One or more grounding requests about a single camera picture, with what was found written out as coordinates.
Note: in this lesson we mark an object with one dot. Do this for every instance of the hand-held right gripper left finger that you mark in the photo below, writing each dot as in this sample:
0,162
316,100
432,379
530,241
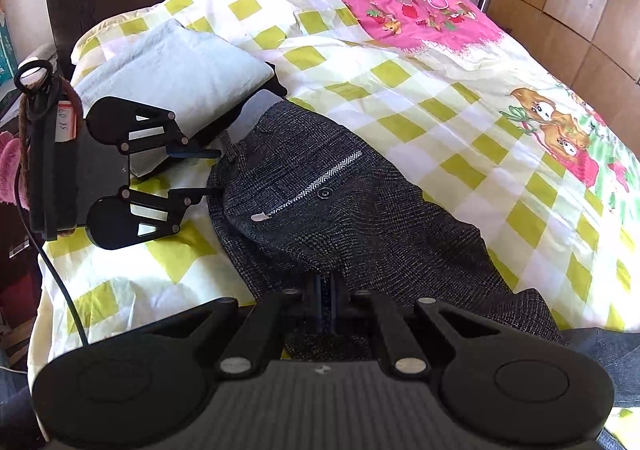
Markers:
320,305

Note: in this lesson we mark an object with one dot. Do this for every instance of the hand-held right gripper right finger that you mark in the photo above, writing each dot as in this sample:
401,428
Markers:
340,305

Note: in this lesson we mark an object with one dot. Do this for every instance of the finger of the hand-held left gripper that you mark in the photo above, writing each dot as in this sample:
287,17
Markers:
180,147
185,200

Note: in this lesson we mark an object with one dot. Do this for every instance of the light blue pillow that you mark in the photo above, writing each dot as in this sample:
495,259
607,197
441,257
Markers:
175,64

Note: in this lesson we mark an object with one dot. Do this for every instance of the teal printed box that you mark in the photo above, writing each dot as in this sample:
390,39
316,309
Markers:
6,49

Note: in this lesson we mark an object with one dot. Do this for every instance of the bed with checkered quilt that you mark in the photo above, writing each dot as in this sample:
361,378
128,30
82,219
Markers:
400,94

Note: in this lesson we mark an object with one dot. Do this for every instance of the person's left leg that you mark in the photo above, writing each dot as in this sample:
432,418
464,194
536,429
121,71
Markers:
12,405

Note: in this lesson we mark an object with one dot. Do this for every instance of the person's leg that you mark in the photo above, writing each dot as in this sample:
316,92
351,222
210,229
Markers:
12,405
610,355

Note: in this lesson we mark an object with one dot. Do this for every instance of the person's right leg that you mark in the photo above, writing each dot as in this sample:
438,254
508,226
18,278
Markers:
610,355

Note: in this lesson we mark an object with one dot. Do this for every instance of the wooden wardrobe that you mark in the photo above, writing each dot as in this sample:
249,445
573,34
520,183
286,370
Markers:
575,4

